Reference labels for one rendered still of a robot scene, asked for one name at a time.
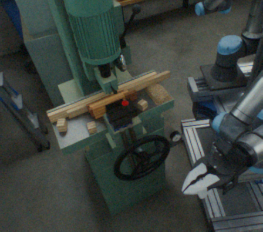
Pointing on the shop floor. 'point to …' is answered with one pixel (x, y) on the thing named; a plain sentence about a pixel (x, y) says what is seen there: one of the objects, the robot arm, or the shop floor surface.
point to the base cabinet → (104, 184)
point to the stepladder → (15, 105)
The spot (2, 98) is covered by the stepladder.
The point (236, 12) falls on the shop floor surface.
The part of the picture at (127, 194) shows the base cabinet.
